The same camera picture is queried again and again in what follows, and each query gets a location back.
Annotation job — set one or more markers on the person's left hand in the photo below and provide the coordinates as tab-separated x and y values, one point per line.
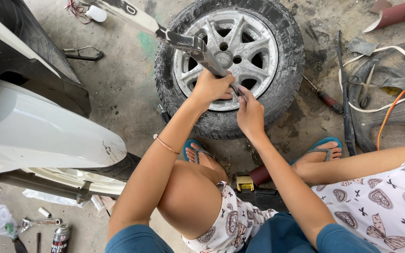
209	88

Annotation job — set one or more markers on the person's right hand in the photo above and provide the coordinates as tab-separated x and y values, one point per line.
251	116

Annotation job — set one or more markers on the person's left fingers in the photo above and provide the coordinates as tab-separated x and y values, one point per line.
229	88

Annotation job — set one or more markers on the grey metal wiper arm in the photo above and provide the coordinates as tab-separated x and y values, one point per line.
174	37

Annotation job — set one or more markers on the car wheel with alloy rim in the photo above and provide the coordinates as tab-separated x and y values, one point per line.
276	70

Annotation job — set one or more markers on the teal left flip flop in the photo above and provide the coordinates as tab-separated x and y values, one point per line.
188	144

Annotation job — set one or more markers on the teal flip flop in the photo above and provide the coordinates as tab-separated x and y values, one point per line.
323	142
188	144

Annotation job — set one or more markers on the small maroon sandpaper roll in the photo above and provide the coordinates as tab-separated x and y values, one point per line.
258	175

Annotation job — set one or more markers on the small yellow tool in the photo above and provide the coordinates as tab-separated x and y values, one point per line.
245	183

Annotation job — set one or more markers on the teal right flip flop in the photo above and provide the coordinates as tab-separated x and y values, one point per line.
323	142

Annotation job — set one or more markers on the person's left leg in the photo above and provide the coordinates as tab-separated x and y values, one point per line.
192	196

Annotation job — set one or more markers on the person's leg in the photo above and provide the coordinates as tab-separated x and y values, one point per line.
360	161
192	196

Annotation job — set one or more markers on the black wiper blade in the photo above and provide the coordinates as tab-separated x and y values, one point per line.
345	98

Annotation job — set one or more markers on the black low stool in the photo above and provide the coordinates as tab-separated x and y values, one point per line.
264	199

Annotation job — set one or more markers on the metal scissors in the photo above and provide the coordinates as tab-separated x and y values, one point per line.
365	89

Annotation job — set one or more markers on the black rubber inner tube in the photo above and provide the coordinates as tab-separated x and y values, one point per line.
371	123

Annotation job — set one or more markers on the person's right leg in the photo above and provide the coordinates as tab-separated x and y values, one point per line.
360	161

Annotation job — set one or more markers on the person's blue shirt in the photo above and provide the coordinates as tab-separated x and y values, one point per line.
283	235

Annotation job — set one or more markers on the large maroon sandpaper roll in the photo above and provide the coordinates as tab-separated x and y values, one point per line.
399	13

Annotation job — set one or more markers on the person's patterned white shorts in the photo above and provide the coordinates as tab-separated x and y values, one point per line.
378	207

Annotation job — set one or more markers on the white car body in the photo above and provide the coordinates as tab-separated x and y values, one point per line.
30	119

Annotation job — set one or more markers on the white plastic sheet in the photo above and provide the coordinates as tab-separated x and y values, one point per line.
47	197

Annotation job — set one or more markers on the small white cylinder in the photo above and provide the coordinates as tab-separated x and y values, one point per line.
44	212

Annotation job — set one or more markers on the black red spray can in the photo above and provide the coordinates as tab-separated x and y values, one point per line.
61	239

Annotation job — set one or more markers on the silver adjustable wrench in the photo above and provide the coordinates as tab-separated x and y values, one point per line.
37	223

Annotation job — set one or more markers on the thin black rod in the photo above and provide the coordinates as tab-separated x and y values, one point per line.
38	243

